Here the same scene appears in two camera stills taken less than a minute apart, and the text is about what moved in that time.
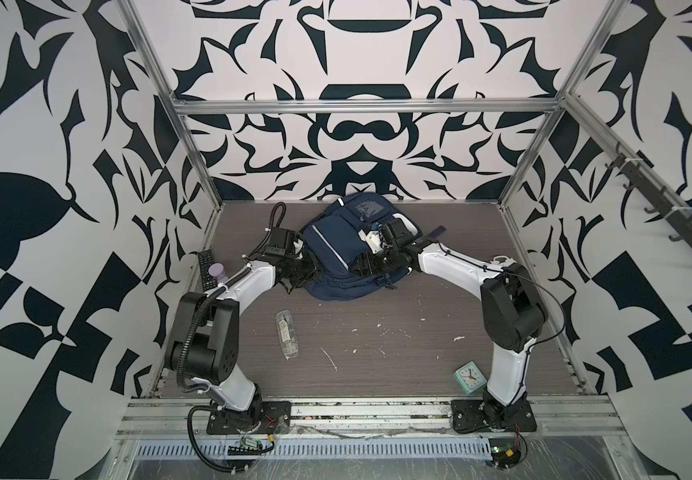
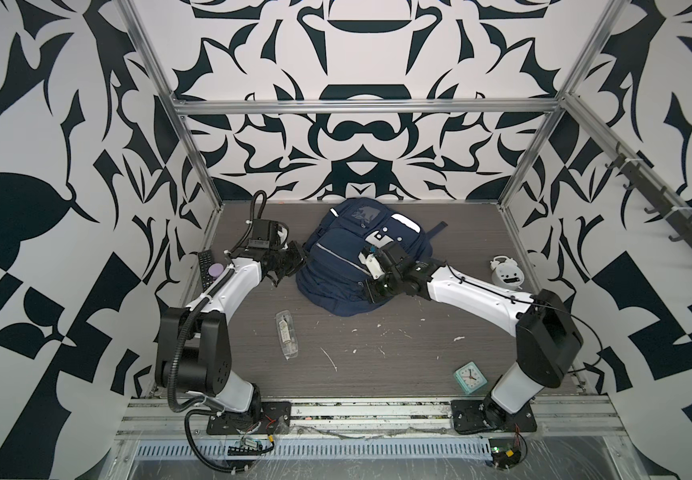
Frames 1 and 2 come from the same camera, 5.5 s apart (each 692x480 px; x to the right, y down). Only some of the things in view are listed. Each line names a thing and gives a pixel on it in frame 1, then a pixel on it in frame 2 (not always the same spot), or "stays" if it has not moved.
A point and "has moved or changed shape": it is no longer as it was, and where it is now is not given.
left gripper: [313, 270] -> [298, 257]
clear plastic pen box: [287, 334] stays
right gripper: [366, 258] -> [372, 291]
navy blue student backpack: [332, 238] has moved or changed shape
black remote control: [205, 260] stays
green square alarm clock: [470, 377] stays
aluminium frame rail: [176, 416] stays
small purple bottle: [217, 270] stays
